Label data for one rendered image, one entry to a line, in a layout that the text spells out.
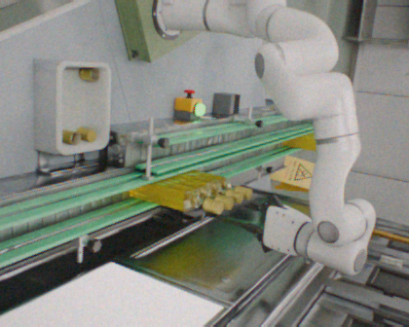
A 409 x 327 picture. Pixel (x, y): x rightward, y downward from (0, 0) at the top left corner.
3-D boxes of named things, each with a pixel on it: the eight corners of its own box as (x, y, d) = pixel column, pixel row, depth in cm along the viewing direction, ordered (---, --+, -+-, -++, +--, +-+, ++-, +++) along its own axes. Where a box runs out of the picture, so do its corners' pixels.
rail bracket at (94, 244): (49, 254, 105) (91, 272, 99) (49, 227, 104) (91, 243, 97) (62, 249, 109) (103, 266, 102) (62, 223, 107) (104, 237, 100)
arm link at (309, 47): (255, 10, 97) (287, 18, 85) (311, 4, 101) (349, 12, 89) (254, 72, 103) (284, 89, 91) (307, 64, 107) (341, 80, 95)
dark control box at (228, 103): (211, 112, 183) (229, 115, 179) (213, 92, 181) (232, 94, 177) (221, 110, 190) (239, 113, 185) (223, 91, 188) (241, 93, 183)
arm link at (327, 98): (322, 135, 101) (263, 147, 97) (308, 42, 100) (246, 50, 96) (368, 130, 86) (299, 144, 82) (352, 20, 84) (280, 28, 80)
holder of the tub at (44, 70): (34, 169, 112) (55, 176, 108) (32, 57, 105) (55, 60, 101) (85, 160, 126) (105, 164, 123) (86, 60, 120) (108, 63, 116)
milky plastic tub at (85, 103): (34, 150, 110) (58, 157, 106) (33, 57, 105) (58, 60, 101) (86, 142, 125) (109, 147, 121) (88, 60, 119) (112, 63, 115)
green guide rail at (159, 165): (134, 168, 125) (158, 174, 121) (134, 164, 125) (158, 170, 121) (320, 121, 272) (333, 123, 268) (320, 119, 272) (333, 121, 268)
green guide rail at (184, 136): (135, 142, 123) (159, 147, 119) (136, 138, 123) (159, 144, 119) (322, 108, 270) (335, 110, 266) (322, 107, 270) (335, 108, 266)
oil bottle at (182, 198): (128, 196, 126) (191, 214, 115) (129, 176, 124) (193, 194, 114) (140, 192, 131) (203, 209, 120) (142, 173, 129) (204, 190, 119)
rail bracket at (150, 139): (124, 174, 122) (161, 184, 116) (127, 114, 117) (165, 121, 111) (130, 172, 124) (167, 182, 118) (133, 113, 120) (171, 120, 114)
